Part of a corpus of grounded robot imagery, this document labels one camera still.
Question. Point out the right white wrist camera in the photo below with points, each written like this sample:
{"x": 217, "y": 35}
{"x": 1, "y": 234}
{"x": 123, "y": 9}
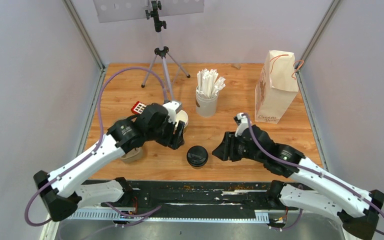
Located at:
{"x": 243, "y": 122}

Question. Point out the red keypad box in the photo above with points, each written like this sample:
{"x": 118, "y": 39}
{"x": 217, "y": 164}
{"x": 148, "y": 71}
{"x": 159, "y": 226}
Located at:
{"x": 138, "y": 107}

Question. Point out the white straw holder cup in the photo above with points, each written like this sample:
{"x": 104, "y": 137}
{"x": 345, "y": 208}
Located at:
{"x": 205, "y": 107}

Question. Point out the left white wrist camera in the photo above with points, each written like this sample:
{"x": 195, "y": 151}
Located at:
{"x": 172, "y": 107}

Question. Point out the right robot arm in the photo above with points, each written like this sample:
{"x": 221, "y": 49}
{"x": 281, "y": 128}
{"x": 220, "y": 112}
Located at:
{"x": 355, "y": 208}

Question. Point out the black plastic cup lid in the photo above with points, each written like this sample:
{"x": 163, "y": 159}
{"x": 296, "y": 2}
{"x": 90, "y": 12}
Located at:
{"x": 197, "y": 154}

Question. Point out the grey camera tripod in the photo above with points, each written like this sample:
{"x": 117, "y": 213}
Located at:
{"x": 152, "y": 9}

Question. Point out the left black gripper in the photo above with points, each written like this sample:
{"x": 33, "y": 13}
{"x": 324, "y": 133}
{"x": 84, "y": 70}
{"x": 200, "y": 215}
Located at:
{"x": 171, "y": 140}

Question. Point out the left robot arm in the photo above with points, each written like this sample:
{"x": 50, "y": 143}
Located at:
{"x": 63, "y": 190}

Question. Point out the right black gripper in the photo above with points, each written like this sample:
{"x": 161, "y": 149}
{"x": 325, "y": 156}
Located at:
{"x": 224, "y": 150}

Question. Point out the bundle of wrapped straws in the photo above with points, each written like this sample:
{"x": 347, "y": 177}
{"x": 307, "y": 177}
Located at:
{"x": 209, "y": 83}

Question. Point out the stack of paper cups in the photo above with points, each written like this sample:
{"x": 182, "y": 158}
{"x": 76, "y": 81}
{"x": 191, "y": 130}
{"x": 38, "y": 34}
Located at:
{"x": 183, "y": 116}

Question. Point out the brown pulp cup carrier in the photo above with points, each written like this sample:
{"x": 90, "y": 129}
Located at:
{"x": 133, "y": 155}

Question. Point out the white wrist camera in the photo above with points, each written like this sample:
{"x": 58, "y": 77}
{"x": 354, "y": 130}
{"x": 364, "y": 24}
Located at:
{"x": 243, "y": 122}
{"x": 172, "y": 107}

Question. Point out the kraft paper takeout bag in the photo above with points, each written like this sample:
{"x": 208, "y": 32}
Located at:
{"x": 276, "y": 87}

